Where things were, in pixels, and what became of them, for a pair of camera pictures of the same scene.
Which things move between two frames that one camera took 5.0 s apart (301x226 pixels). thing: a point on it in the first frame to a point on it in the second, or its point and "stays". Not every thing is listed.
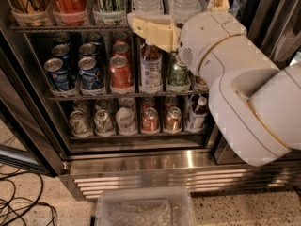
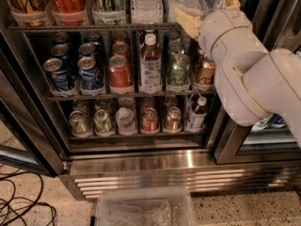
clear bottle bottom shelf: x=125 y=121 stays
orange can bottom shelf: x=172 y=121 stays
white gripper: x=205 y=38 to x=217 y=27
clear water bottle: x=147 y=0 stays
